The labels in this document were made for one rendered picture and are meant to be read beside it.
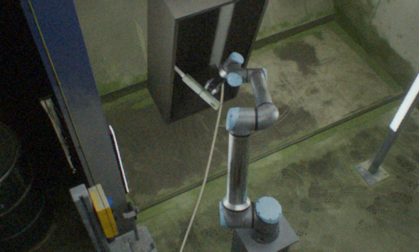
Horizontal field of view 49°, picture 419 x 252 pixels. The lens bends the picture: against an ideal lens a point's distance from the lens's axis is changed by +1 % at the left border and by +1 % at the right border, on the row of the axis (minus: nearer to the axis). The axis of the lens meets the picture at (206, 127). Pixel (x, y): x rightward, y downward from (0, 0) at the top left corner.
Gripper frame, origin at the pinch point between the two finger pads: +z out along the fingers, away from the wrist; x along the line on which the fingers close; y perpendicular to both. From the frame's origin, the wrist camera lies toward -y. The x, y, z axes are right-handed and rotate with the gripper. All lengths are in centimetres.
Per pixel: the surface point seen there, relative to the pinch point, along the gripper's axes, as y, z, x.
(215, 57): 63, 16, 17
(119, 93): 45, 101, 62
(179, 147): 27, 82, -10
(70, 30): -113, -67, 49
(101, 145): -91, 0, 19
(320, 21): 214, 0, -28
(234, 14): 37, -37, 22
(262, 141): 64, 48, -58
